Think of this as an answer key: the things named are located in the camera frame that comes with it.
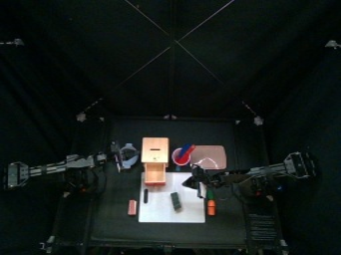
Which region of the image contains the blue plastic utensil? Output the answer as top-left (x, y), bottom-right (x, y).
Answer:
top-left (177, 143), bottom-right (192, 157)

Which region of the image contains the dark rectangular block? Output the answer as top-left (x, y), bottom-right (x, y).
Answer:
top-left (169, 191), bottom-right (183, 212)

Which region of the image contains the pink rectangular block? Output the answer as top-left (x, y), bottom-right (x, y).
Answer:
top-left (126, 199), bottom-right (138, 217)

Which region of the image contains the translucent pink tray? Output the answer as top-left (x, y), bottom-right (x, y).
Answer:
top-left (188, 144), bottom-right (227, 171)

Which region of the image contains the black labelled base plate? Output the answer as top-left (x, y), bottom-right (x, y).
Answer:
top-left (243, 198), bottom-right (280, 248)

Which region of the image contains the wooden drawer with red front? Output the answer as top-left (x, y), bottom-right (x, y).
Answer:
top-left (144, 162), bottom-right (168, 186)

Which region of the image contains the orange toy carrot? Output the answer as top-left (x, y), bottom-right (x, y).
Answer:
top-left (204, 188), bottom-right (216, 217)

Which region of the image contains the red plastic cup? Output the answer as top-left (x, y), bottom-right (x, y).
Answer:
top-left (171, 147), bottom-right (192, 166)

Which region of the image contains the light wooden drawer box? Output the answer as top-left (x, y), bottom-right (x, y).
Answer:
top-left (140, 136), bottom-right (171, 164)

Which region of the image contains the red plastic utensil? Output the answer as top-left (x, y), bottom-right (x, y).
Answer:
top-left (180, 144), bottom-right (196, 161)

